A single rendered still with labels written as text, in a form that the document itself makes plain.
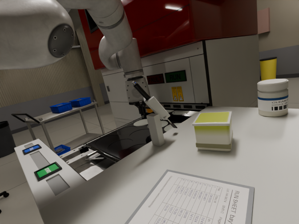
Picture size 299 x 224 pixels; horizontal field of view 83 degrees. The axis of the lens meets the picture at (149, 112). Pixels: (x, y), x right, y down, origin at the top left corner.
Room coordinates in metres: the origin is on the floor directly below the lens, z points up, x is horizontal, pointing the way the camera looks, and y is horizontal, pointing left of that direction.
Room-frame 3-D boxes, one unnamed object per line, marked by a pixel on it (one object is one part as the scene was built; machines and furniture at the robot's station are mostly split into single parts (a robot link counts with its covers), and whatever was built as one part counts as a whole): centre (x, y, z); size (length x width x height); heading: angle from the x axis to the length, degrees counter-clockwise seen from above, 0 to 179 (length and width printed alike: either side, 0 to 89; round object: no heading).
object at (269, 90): (0.46, -0.35, 1.01); 0.07 x 0.07 x 0.10
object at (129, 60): (0.76, 0.04, 1.23); 0.09 x 0.08 x 0.13; 84
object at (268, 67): (4.92, -3.69, 0.35); 0.42 x 0.42 x 0.70
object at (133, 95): (0.76, 0.03, 1.09); 0.10 x 0.07 x 0.11; 82
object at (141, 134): (0.68, 0.06, 0.90); 0.34 x 0.34 x 0.01; 41
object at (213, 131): (0.35, -0.14, 1.00); 0.07 x 0.07 x 0.07; 59
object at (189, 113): (0.83, -0.09, 0.89); 0.44 x 0.02 x 0.10; 41
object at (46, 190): (0.50, 0.38, 0.89); 0.55 x 0.09 x 0.14; 41
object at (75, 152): (0.62, 0.35, 0.89); 0.08 x 0.03 x 0.03; 131
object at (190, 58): (0.98, 0.01, 1.02); 0.81 x 0.03 x 0.40; 41
